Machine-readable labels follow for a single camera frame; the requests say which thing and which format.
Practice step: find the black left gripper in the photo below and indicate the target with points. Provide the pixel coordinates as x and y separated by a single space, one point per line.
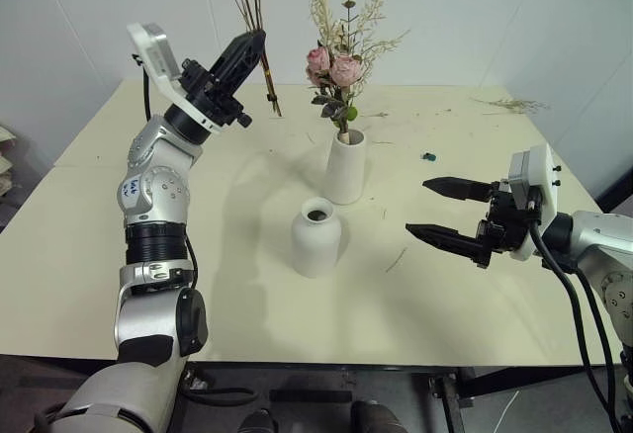
212 94

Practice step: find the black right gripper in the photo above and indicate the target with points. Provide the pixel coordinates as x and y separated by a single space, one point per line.
502 228

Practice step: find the brown dried stem bouquet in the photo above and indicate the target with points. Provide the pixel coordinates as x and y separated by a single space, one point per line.
271 88

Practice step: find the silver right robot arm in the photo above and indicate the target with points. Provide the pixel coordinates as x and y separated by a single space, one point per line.
593 240

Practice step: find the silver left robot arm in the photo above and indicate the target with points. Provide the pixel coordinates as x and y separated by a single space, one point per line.
148 196

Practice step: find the small blue green object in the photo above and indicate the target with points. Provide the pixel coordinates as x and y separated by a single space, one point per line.
428 157

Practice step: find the thin dried twig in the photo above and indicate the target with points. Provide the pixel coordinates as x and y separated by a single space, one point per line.
396 259

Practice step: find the pink rose bouquet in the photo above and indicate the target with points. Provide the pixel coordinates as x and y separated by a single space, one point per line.
342 70

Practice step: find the tall white tapered vase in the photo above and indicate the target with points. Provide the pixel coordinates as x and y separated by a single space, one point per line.
346 176

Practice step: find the loose dried grass sprig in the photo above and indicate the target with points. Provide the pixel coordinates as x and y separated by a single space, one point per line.
514 104

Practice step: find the short white bottle vase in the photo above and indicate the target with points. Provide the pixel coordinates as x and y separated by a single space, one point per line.
316 250

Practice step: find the dark rounded shape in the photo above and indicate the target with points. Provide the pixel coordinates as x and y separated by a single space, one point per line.
371 417
257 422

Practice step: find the beige cardboard pile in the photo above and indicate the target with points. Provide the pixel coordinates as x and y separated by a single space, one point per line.
6 156

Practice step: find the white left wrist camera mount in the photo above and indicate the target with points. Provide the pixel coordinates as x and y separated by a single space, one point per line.
157 60

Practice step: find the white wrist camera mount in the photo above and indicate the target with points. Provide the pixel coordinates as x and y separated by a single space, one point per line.
157 60
536 176

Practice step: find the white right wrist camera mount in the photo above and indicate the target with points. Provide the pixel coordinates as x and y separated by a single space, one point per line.
536 176

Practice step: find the black metal table frame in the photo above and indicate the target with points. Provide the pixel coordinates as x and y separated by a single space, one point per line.
519 381

